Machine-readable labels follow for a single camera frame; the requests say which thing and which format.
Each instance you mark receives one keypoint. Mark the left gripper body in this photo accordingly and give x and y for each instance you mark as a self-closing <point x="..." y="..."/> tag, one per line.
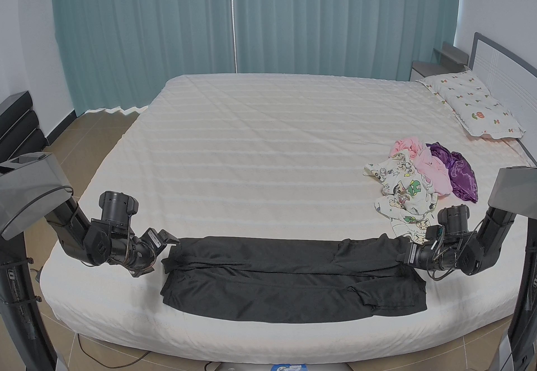
<point x="142" y="260"/>

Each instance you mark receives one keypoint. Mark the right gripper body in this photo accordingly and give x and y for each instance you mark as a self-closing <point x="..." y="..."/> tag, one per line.
<point x="428" y="258"/>

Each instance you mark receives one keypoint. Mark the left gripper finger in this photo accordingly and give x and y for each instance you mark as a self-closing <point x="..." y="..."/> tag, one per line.
<point x="171" y="240"/>

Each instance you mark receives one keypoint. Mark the black trousers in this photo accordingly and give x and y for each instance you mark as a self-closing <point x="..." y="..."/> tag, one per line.
<point x="293" y="281"/>

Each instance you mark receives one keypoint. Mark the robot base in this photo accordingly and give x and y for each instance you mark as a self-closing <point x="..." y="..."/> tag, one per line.
<point x="251" y="366"/>

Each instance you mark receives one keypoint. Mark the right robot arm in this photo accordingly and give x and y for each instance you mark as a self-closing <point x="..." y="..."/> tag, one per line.
<point x="512" y="189"/>

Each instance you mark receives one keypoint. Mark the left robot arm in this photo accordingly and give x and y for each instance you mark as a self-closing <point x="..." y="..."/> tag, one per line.
<point x="25" y="189"/>

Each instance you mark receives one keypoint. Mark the bed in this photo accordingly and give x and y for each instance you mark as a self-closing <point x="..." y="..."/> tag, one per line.
<point x="272" y="151"/>

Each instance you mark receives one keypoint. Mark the white printed pyjama top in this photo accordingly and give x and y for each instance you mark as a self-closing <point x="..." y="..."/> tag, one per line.
<point x="405" y="193"/>

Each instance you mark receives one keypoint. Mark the purple garment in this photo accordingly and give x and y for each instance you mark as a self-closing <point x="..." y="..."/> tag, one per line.
<point x="459" y="176"/>

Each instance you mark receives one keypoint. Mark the pink garment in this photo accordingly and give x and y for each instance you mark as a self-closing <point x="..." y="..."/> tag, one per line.
<point x="432" y="170"/>

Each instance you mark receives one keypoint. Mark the white printed pillow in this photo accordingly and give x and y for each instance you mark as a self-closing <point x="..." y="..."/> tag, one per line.
<point x="474" y="105"/>

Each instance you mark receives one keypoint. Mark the dark grey chest of drawers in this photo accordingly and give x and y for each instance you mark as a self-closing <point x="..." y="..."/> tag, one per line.
<point x="19" y="121"/>

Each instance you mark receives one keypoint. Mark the grey bedside table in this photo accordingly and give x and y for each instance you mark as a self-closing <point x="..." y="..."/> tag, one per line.
<point x="436" y="65"/>

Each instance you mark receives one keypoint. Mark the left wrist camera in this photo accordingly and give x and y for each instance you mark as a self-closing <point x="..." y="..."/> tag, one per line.
<point x="154" y="239"/>

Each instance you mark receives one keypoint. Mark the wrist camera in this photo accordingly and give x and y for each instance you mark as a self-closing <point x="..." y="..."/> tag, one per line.
<point x="412" y="254"/>
<point x="154" y="239"/>

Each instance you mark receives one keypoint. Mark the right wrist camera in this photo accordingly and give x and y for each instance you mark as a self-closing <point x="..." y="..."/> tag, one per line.
<point x="412" y="254"/>

